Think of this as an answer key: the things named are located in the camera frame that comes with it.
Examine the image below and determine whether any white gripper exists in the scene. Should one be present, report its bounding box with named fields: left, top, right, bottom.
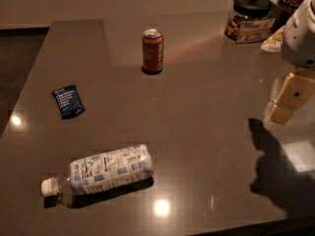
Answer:
left=264, top=0, right=315, bottom=125

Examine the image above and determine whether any blue labelled plastic bottle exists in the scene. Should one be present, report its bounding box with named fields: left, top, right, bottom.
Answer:
left=40, top=145, right=154, bottom=207

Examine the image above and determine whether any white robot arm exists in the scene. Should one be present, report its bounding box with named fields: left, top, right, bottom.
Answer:
left=261, top=0, right=315, bottom=125

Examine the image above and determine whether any orange-red soda can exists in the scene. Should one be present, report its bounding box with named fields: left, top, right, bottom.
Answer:
left=142, top=29, right=163, bottom=75

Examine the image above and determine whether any pale crumpled snack bag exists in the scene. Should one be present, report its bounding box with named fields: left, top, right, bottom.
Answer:
left=261, top=27, right=284, bottom=52

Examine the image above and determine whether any glass jar with black lid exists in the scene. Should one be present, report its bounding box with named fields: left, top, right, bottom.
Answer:
left=224, top=0, right=275, bottom=44

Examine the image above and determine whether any dark blue snack packet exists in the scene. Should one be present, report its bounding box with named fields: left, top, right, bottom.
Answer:
left=52, top=85, right=85, bottom=120

